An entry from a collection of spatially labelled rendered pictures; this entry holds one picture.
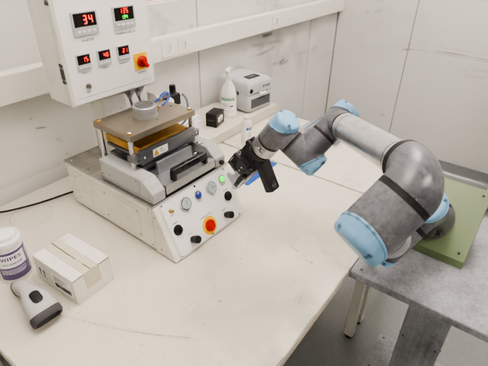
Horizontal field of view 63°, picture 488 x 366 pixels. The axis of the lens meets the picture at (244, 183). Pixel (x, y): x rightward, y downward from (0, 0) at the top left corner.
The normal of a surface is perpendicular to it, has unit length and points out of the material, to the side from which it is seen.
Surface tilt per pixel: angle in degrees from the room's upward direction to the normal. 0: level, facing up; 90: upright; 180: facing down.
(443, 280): 0
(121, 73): 90
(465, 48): 90
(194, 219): 65
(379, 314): 0
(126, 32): 90
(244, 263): 0
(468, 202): 48
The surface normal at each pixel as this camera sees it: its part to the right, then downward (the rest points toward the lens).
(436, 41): -0.60, 0.42
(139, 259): 0.01, -0.85
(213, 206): 0.73, -0.06
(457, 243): -0.45, -0.26
